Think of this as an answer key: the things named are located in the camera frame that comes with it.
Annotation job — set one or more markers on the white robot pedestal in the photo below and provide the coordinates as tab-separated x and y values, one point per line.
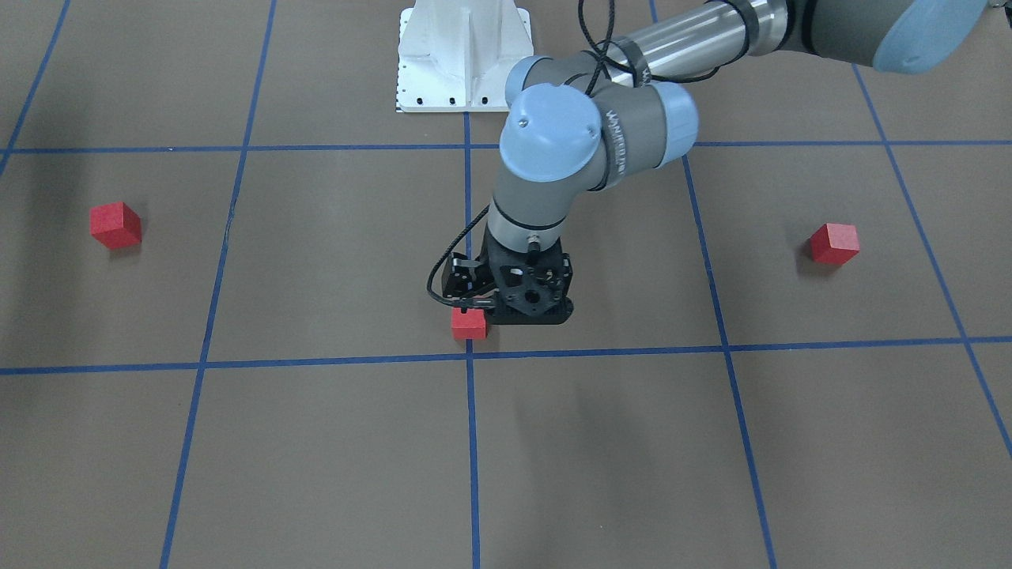
455	56

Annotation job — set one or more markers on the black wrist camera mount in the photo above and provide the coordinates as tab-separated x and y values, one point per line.
463	278

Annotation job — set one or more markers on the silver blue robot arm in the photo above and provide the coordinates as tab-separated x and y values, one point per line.
584	123

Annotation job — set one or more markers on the red block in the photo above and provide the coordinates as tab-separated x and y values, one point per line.
469	324
834	244
115	225

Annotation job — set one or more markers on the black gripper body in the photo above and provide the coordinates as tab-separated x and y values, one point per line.
461	280

